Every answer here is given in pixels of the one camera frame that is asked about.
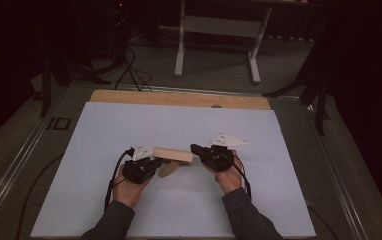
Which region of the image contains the white table mat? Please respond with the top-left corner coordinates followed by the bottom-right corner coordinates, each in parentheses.
top-left (30, 101), bottom-right (317, 239)

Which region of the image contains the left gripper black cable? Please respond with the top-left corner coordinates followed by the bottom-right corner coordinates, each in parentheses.
top-left (104, 147), bottom-right (136, 213)

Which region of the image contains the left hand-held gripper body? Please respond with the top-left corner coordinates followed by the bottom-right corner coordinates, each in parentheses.
top-left (122, 142), bottom-right (154, 185)

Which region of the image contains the black rectangular floor plate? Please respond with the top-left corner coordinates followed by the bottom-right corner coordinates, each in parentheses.
top-left (46, 116), bottom-right (72, 132)

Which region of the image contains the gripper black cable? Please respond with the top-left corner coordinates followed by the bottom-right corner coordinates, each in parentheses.
top-left (104, 147), bottom-right (136, 213)
top-left (231, 154), bottom-right (253, 203)

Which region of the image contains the black floor cable bundle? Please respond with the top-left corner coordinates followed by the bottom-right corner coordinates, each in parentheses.
top-left (113, 43), bottom-right (154, 93)

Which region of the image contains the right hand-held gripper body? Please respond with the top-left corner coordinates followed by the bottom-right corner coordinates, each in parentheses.
top-left (201, 133), bottom-right (249, 173)

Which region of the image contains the black metal stand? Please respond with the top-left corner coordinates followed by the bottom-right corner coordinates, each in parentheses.
top-left (38, 49), bottom-right (113, 118)
top-left (262, 43), bottom-right (334, 136)

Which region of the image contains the person's left hand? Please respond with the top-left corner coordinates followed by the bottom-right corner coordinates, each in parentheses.
top-left (112, 164), bottom-right (151, 210)

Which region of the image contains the white metal desk frame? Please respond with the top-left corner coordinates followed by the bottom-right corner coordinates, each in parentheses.
top-left (173, 0), bottom-right (273, 85)

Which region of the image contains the person's right hand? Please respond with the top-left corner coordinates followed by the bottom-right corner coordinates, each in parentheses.
top-left (214, 150), bottom-right (244, 195)

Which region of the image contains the square wooden puzzle box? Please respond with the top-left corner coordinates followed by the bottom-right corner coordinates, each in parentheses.
top-left (151, 146), bottom-right (194, 179)

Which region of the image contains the metal floor rail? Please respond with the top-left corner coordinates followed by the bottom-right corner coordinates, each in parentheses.
top-left (302, 104), bottom-right (371, 240)
top-left (0, 106), bottom-right (55, 229)

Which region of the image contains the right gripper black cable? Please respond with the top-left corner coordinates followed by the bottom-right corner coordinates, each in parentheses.
top-left (231, 154), bottom-right (253, 203)

